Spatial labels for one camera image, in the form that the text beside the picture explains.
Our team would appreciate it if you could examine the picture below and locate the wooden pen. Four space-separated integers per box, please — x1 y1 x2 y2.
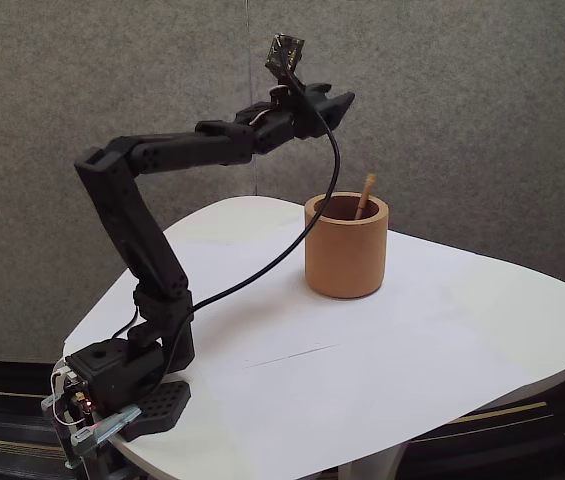
354 172 378 222

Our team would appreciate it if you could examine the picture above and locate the brown cork pen holder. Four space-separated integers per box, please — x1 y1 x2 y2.
304 191 390 300

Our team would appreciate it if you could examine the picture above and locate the white table leg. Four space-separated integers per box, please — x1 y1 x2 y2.
336 439 408 480

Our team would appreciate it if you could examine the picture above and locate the grey metal table clamp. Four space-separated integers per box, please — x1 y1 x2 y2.
41 403 142 471

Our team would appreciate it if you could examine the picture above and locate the bare camera circuit board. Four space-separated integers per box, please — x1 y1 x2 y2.
263 33 306 77

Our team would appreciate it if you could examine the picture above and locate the black camera cable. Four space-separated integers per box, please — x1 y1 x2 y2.
111 64 341 386

